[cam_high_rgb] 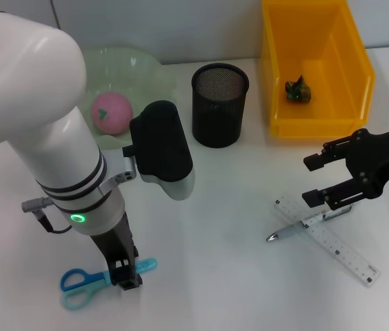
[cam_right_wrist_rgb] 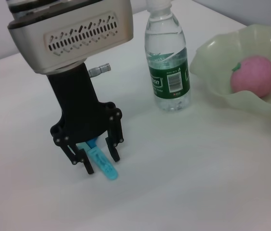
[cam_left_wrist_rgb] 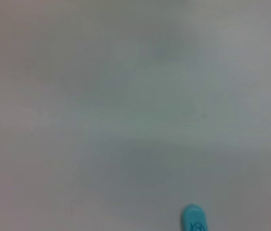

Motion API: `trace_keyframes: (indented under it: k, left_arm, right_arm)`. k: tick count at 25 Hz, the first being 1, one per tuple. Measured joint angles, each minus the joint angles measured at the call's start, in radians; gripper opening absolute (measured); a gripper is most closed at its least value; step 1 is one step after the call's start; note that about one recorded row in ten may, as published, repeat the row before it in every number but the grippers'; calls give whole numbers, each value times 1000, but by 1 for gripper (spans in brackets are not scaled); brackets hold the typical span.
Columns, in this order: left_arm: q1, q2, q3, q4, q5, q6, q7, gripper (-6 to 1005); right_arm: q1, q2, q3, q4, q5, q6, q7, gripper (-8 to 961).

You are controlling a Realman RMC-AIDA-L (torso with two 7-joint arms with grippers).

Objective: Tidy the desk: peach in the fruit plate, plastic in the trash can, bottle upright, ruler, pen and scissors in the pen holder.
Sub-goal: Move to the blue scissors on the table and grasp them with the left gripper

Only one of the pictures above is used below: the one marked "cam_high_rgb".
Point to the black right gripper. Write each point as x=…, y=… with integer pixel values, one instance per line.
x=384, y=155

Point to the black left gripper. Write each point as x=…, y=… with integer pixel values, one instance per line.
x=117, y=245

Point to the blue child scissors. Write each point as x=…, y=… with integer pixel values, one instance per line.
x=80, y=279

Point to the pink peach toy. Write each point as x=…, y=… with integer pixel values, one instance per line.
x=111, y=113

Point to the silver ballpoint pen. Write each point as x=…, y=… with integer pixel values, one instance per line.
x=284, y=232

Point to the clear plastic ruler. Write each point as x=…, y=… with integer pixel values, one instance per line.
x=346, y=251

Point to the black mesh pen holder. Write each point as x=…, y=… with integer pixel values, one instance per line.
x=218, y=117

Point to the green glass fruit bowl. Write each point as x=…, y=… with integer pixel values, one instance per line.
x=129, y=69

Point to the yellow plastic bin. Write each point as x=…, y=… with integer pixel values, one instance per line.
x=322, y=127

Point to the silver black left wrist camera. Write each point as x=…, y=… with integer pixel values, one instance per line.
x=160, y=145

